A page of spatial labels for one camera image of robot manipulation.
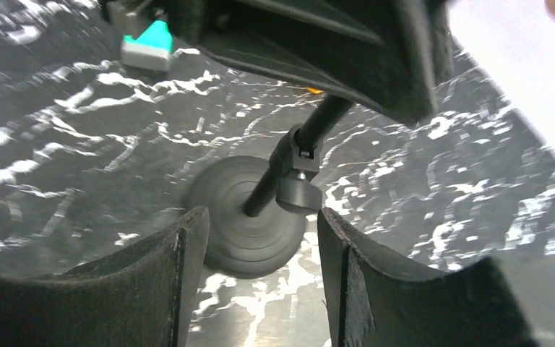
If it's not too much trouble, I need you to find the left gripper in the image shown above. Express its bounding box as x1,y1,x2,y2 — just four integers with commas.
100,0,453,126

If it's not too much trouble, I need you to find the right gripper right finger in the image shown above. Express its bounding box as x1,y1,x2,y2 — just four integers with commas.
317,207,535,346

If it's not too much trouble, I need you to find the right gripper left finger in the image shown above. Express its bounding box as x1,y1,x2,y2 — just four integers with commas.
0,207,210,346

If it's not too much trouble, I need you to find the tall black mic stand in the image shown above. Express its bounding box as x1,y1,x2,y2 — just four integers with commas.
186,95,353,278

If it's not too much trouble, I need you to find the green small block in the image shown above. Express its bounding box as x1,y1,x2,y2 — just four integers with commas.
120,20,173,72

